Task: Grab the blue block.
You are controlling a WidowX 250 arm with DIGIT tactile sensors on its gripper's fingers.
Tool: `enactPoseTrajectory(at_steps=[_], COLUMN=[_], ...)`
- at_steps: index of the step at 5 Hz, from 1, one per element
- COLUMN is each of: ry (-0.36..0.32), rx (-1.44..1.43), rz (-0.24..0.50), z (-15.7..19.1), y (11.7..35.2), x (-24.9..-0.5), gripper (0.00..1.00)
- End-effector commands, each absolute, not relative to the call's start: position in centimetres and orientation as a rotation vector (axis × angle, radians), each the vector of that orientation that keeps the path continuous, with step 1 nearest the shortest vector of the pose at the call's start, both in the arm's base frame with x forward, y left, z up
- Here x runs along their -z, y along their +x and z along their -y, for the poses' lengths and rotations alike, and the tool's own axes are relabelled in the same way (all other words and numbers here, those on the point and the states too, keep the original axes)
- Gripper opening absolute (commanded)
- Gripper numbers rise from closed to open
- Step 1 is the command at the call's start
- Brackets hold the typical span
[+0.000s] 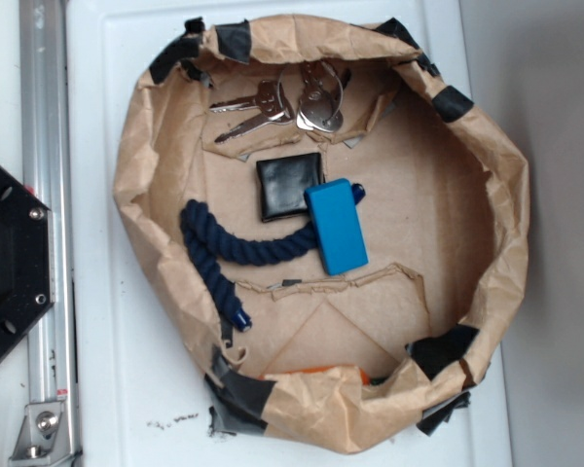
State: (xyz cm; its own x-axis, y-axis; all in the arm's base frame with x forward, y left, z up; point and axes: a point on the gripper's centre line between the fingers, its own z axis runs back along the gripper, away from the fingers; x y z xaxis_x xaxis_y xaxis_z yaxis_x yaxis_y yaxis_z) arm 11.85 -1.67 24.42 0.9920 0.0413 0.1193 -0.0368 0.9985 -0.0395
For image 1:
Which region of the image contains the blue rectangular block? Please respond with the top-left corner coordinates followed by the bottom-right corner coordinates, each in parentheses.
top-left (305, 178), bottom-right (369, 275)

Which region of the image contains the brown paper bag bowl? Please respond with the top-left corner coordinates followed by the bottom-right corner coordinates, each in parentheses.
top-left (114, 15), bottom-right (529, 453)

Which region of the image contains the black leather wallet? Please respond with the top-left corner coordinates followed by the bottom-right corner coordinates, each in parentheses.
top-left (256, 152), bottom-right (324, 222)

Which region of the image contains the silver key lower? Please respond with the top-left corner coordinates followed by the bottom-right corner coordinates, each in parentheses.
top-left (214, 112), bottom-right (292, 144)

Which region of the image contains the silver key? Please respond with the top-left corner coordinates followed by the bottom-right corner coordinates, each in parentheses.
top-left (209, 80), bottom-right (282, 118)
top-left (214, 112), bottom-right (292, 144)

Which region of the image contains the silver round key fob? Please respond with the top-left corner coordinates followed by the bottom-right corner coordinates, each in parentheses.
top-left (296, 61), bottom-right (344, 133)

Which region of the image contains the silver key upper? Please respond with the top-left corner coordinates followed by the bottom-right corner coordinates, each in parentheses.
top-left (209, 80), bottom-right (282, 118)

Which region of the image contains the orange object behind paper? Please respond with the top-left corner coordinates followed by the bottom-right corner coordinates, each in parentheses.
top-left (257, 365), bottom-right (370, 386)

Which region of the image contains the dark blue twisted rope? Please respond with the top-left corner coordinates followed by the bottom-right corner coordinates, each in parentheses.
top-left (179, 182), bottom-right (366, 333)

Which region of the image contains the silver key ring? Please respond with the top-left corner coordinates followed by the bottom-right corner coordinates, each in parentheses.
top-left (276, 59), bottom-right (346, 123)

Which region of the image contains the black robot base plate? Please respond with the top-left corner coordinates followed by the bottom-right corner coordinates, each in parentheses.
top-left (0, 166), bottom-right (53, 363)

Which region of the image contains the metal corner bracket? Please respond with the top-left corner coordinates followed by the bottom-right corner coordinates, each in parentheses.
top-left (8, 401), bottom-right (76, 466)

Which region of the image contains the aluminium extrusion rail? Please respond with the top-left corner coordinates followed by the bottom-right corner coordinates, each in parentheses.
top-left (18, 1), bottom-right (82, 466)

